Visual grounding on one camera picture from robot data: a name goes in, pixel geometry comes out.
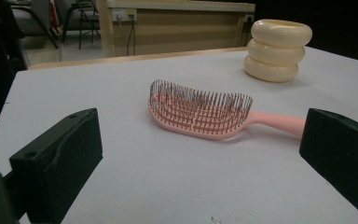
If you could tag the white wall socket strip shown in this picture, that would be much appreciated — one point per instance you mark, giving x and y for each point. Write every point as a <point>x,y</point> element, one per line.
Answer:
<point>124,14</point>

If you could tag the black metal chair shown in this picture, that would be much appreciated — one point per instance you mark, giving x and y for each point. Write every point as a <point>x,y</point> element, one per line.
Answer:
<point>84,18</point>

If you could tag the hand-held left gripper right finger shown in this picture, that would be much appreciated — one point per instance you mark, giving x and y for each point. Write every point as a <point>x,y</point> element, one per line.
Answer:
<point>341,149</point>

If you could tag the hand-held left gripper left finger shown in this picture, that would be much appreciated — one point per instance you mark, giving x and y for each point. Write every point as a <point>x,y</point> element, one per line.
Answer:
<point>59,161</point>

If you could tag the pink hairbrush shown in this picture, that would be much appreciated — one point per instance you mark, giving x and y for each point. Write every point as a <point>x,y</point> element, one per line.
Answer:
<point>199,123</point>

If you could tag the grey armchair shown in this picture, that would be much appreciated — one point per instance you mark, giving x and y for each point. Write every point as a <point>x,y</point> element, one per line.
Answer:
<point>31,15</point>

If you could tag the cream ringed holder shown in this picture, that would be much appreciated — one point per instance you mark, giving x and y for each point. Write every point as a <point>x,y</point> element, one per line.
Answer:
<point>276,53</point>

